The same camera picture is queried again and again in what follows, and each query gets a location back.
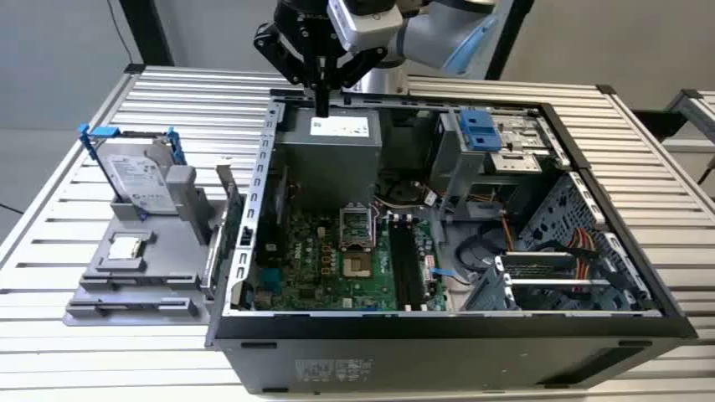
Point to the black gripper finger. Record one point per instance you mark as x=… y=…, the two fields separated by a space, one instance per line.
x=349 y=71
x=285 y=54

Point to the RAM stick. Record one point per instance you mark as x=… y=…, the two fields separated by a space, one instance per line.
x=134 y=307

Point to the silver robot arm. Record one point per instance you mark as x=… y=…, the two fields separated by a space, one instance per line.
x=430 y=37

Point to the black RAM slot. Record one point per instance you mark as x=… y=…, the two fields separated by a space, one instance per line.
x=404 y=259
x=397 y=259
x=410 y=259
x=418 y=259

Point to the grey power supply unit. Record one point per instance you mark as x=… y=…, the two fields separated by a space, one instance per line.
x=330 y=167

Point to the blue drive bay latch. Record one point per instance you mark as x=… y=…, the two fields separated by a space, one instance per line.
x=478 y=138

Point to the black round fan unit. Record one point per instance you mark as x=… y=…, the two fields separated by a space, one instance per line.
x=405 y=192

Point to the tall metal disk bay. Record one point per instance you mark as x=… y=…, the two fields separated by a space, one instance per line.
x=453 y=176

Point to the hard disk in blue carrier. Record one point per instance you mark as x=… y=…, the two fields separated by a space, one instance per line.
x=131 y=176

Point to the graphics card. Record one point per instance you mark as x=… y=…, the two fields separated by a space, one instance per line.
x=235 y=234

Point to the CPU socket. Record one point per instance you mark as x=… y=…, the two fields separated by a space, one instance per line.
x=358 y=266

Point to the green motherboard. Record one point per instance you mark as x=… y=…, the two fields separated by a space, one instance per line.
x=313 y=272

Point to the blue card retention latch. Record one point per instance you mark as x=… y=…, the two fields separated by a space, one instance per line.
x=270 y=279

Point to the grey parts rack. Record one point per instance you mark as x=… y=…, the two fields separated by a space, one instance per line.
x=174 y=259

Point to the silver CPU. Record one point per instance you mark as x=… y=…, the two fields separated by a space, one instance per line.
x=125 y=248

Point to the low metal disk bay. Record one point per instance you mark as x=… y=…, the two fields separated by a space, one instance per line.
x=540 y=268

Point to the aluminium side table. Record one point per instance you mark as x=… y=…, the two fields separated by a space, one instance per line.
x=693 y=109

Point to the black grey PC case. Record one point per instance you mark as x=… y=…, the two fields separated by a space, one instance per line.
x=392 y=356

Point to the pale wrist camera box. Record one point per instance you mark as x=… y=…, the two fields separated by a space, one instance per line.
x=364 y=25

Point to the black metal post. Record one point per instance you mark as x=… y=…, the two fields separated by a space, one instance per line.
x=497 y=63
x=154 y=33

